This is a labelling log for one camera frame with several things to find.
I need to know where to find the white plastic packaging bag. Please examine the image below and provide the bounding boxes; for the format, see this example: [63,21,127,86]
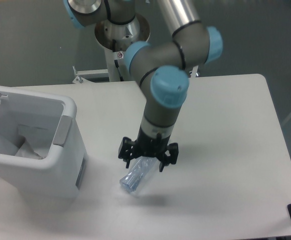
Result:
[0,124,54,160]

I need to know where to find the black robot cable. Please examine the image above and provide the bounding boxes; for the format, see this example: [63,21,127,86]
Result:
[111,39,125,82]

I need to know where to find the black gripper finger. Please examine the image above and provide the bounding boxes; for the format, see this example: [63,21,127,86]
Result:
[157,142,179,172]
[118,136,139,168]

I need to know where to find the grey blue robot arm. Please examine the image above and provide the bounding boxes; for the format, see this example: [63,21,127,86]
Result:
[63,0,223,171]

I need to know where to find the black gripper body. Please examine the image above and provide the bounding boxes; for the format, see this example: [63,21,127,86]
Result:
[136,117,175,158]

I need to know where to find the white open trash can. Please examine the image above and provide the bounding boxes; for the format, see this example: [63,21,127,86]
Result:
[0,86,87,198]

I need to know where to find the crushed clear plastic bottle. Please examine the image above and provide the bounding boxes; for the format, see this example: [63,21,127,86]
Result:
[119,156,159,197]

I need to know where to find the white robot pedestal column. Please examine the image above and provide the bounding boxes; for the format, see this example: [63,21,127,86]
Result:
[94,13,150,81]

